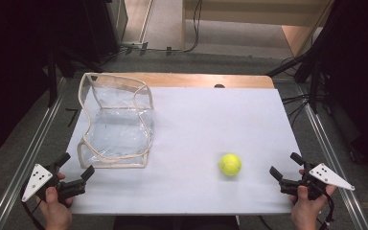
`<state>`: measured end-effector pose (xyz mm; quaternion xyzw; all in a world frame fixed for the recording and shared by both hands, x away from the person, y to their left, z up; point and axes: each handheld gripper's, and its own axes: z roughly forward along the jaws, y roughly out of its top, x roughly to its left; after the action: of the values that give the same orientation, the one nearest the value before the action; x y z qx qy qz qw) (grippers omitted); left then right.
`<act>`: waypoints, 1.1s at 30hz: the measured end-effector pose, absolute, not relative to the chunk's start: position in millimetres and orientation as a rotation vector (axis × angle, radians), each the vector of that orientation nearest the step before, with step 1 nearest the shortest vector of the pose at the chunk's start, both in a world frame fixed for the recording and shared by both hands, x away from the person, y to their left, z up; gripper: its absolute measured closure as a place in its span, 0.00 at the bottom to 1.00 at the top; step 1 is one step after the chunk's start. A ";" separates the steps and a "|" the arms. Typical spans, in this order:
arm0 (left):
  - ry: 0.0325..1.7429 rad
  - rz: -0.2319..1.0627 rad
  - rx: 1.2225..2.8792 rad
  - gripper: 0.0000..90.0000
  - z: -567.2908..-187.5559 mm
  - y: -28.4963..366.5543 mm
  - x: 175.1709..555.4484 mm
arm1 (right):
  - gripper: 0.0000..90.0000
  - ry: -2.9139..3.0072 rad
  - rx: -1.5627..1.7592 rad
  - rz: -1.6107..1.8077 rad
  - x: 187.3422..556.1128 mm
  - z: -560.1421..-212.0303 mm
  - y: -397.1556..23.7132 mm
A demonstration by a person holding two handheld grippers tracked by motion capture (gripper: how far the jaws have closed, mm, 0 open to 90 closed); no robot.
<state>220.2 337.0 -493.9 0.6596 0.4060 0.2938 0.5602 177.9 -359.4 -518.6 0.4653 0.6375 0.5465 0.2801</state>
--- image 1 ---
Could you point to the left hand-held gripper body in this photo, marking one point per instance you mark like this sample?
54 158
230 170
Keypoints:
64 189

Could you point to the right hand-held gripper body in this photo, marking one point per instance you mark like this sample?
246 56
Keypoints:
319 179

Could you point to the person's left hand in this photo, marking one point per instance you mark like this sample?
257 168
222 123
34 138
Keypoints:
57 212

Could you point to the person's right hand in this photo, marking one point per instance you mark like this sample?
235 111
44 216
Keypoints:
306 212

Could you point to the yellow tennis ball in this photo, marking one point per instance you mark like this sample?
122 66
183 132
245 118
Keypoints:
230 164

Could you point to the clear plastic bag beige trim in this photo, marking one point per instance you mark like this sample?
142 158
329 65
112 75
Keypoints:
116 127

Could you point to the black stand leg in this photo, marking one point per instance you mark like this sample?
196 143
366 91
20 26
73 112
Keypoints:
287 65
52 80

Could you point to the white table mat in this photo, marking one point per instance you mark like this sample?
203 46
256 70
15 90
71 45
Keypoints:
198 127

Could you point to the dark curtain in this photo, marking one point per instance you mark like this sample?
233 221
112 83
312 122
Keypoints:
354 73

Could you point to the black cabinet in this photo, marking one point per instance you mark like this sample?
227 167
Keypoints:
76 25

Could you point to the beige wooden furniture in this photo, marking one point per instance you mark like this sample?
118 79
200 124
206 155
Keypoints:
255 16

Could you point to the metal floor rail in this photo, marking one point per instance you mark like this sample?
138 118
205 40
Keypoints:
329 150
22 169

